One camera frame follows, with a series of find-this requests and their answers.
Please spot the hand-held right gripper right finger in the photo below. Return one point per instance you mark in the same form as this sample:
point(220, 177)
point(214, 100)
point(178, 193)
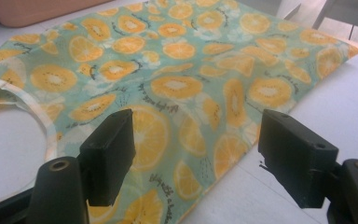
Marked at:
point(295, 155)

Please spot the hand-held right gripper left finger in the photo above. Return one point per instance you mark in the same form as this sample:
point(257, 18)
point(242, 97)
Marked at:
point(108, 155)

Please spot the citrus print cloth garment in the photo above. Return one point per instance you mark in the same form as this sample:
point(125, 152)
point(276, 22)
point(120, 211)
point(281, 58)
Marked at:
point(180, 77)

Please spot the light grey cabinet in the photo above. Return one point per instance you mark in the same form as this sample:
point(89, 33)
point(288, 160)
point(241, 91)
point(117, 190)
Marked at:
point(267, 6)

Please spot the dark grey metal chair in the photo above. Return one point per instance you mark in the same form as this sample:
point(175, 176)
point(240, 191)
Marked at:
point(351, 11)

